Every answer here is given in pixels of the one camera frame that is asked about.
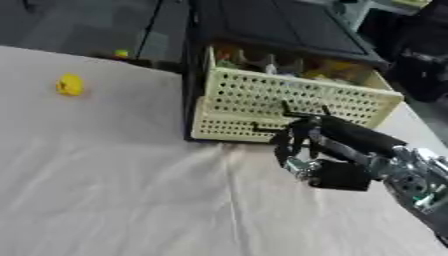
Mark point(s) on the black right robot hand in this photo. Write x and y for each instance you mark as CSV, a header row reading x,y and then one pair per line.
x,y
350,133

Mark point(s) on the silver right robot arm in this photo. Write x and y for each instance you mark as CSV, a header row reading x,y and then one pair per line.
x,y
421,181

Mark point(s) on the pale perforated open drawer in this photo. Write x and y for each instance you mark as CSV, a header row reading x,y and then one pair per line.
x,y
291,88

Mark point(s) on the pale perforated closed drawer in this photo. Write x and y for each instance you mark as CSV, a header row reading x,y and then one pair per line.
x,y
230,125

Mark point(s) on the black cabinet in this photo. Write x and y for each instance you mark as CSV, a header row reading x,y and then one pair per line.
x,y
274,30

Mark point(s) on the black tripod leg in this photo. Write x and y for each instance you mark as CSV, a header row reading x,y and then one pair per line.
x,y
149,28

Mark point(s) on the small yellow green object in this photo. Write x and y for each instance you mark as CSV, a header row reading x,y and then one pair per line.
x,y
121,53

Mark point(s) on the yellow toy fruit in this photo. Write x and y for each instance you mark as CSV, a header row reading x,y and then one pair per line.
x,y
70,84

